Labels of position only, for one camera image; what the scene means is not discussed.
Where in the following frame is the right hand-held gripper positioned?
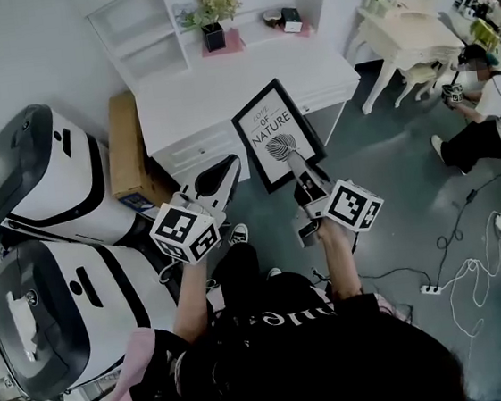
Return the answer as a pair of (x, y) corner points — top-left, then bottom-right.
(285, 141), (389, 250)

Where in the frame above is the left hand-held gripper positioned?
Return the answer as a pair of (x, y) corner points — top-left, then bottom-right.
(140, 151), (255, 271)

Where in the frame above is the black picture frame leaf print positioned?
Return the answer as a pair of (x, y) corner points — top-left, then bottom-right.
(225, 72), (332, 199)

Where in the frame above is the white shelf unit with desk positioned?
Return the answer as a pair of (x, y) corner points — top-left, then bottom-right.
(83, 0), (372, 199)

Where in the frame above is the person's left forearm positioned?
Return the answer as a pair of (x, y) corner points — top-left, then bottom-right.
(163, 252), (219, 345)

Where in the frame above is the person's right forearm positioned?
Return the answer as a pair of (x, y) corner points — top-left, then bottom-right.
(314, 214), (367, 305)

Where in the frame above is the small picture card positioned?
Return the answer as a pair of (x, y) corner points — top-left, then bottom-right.
(171, 0), (206, 35)

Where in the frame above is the blue printed box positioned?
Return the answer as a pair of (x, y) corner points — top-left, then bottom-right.
(118, 189), (160, 225)

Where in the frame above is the brown cardboard box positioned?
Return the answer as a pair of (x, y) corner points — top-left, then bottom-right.
(99, 87), (176, 213)

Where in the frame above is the pink mat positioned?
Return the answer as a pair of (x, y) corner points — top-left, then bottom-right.
(198, 26), (248, 60)

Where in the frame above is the small black box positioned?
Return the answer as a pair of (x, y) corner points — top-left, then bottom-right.
(279, 5), (305, 36)

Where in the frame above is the brown coconut bowl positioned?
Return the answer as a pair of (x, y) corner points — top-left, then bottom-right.
(261, 6), (288, 31)

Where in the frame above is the cream stool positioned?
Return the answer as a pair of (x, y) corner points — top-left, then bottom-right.
(390, 60), (443, 108)

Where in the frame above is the yellow flower plant black pot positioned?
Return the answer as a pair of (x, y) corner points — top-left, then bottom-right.
(177, 0), (248, 56)

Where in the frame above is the cream dressing table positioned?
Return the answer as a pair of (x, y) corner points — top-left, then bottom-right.
(338, 0), (474, 118)

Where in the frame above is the white and black service robot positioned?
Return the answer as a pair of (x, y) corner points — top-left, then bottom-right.
(0, 223), (193, 401)
(0, 92), (149, 260)

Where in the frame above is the white power strip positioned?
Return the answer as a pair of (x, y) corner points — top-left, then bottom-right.
(418, 281), (445, 297)

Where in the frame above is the person's black clothed body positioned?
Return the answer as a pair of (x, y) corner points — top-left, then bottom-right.
(124, 218), (470, 401)

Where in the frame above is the pink garment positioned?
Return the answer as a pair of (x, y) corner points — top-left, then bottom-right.
(89, 322), (197, 401)

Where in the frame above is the black cable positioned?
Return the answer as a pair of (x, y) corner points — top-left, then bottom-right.
(347, 162), (501, 300)

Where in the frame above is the white cable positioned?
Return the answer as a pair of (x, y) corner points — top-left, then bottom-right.
(430, 192), (501, 356)

